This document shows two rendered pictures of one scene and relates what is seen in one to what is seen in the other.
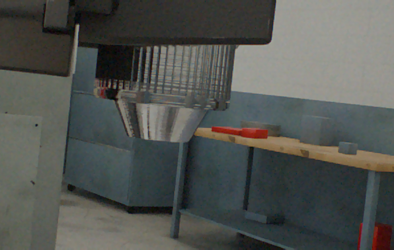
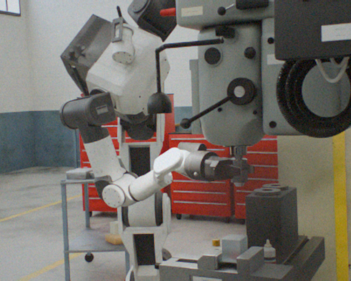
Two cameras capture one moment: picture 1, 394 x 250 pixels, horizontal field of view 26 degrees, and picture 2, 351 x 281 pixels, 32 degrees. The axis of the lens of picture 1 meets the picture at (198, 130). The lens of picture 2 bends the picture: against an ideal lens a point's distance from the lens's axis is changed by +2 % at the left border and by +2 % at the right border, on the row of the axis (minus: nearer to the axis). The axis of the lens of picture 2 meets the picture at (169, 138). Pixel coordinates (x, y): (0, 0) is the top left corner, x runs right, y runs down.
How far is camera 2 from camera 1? 1.51 m
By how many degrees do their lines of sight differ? 58
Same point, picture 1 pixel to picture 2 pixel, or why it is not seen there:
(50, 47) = (216, 177)
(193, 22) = (231, 173)
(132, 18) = (227, 173)
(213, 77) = (238, 178)
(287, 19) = not seen: outside the picture
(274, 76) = not seen: outside the picture
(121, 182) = not seen: outside the picture
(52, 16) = (213, 175)
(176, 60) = (233, 177)
